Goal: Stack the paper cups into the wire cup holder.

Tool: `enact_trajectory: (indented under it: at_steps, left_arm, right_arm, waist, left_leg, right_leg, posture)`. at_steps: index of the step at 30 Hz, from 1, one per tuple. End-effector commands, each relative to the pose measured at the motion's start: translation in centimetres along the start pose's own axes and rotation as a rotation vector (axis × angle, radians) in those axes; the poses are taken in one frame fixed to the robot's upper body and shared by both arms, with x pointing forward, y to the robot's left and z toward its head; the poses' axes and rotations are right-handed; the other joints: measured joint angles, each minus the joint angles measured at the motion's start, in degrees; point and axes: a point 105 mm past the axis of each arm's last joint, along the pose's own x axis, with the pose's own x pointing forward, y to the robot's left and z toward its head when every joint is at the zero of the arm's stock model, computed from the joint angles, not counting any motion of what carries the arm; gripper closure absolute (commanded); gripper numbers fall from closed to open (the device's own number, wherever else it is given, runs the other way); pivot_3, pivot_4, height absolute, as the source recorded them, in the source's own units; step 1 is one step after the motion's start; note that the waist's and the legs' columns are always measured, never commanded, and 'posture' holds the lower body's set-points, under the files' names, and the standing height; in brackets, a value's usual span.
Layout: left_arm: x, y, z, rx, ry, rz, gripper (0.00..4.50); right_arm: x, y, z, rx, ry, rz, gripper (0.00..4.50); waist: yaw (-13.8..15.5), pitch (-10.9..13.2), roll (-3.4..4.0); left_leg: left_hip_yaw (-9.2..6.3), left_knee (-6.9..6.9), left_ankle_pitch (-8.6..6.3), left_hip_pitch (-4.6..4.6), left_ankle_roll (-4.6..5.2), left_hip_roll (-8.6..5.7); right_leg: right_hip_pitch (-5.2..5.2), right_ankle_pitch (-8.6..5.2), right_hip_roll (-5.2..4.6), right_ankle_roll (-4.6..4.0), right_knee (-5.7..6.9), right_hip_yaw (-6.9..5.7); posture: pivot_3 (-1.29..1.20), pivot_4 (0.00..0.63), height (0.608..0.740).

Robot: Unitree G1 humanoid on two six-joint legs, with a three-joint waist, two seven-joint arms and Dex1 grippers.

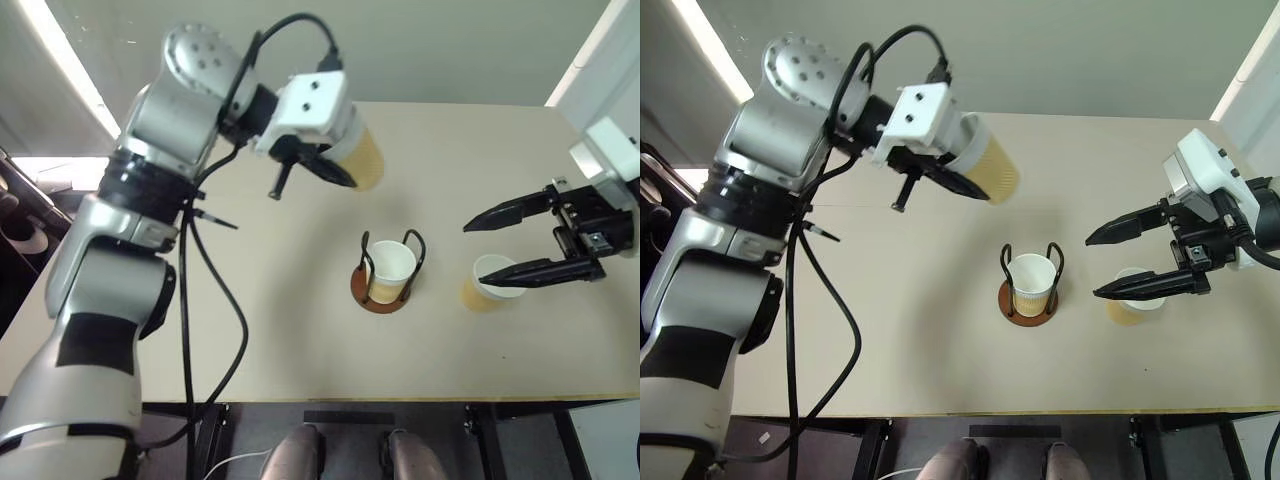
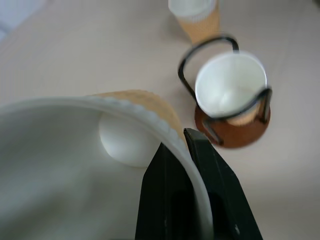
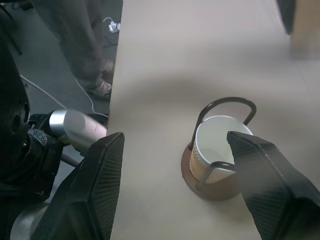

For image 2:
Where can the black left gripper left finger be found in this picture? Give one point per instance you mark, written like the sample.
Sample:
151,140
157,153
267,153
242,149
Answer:
165,200

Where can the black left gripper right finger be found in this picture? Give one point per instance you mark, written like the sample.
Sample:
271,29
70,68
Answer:
225,190

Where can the tan ribbed paper cup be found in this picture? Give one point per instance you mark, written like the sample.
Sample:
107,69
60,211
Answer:
230,87
62,162
200,20

